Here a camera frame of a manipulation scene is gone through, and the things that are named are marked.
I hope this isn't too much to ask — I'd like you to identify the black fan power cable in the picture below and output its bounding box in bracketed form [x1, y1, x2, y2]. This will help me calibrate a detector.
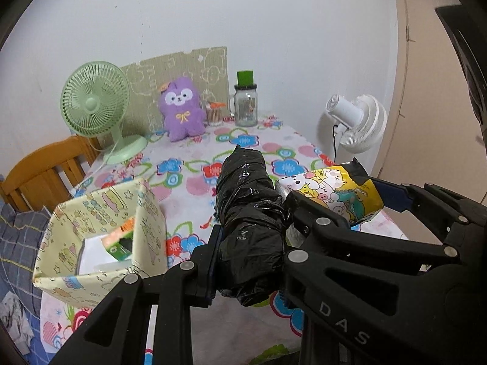
[332, 122, 341, 164]

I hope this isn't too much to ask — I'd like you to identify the yellow cartoon tissue pack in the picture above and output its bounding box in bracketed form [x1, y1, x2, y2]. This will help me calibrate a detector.
[275, 158, 383, 248]

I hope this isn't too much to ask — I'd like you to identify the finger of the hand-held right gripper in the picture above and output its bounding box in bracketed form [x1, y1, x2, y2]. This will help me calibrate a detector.
[373, 177, 487, 236]
[283, 191, 470, 365]

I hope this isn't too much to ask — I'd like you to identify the white grey cloth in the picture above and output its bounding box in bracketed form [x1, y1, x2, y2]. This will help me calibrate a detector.
[0, 293, 35, 354]

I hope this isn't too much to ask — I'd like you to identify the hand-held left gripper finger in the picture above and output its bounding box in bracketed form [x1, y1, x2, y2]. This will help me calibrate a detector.
[49, 224, 222, 365]

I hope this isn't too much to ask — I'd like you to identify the yellow cartoon paper box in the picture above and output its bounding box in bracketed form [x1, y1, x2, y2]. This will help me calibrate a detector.
[32, 178, 168, 307]

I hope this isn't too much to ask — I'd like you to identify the green cartoon cardboard sheet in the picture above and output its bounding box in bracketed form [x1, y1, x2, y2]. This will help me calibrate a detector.
[121, 47, 229, 135]

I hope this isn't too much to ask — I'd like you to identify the green orange tissue pack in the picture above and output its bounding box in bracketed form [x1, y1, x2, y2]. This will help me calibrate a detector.
[102, 215, 137, 262]

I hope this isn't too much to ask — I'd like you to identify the wooden chair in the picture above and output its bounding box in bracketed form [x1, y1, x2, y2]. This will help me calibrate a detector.
[0, 135, 101, 211]

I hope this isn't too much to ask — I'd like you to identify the purple plush toy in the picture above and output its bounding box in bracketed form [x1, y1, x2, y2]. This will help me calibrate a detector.
[158, 77, 206, 142]

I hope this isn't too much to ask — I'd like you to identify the green desk fan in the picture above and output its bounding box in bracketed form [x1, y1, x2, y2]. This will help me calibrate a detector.
[61, 63, 148, 165]

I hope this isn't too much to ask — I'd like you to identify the black plastic bag roll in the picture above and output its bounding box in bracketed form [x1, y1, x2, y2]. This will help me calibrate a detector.
[214, 144, 289, 307]

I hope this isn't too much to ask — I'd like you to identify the glass jar green lid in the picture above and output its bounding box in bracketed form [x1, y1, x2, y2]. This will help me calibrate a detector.
[227, 70, 259, 127]

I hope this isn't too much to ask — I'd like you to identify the floral tablecloth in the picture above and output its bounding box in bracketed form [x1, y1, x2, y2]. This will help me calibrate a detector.
[38, 116, 413, 365]

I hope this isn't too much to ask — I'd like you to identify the white paper pack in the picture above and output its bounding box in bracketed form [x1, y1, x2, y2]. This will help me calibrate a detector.
[78, 234, 118, 276]

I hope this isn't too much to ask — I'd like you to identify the cotton swab jar orange lid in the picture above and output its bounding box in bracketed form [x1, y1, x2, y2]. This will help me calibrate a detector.
[205, 102, 226, 127]

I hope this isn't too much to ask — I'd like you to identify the grey plaid pillow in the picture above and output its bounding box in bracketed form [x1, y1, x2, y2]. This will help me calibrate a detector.
[0, 198, 52, 314]

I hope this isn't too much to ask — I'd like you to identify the white floor fan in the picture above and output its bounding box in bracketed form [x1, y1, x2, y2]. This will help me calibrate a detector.
[325, 93, 388, 156]

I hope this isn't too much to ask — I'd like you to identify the beige door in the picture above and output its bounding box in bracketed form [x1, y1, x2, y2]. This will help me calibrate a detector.
[375, 0, 487, 183]

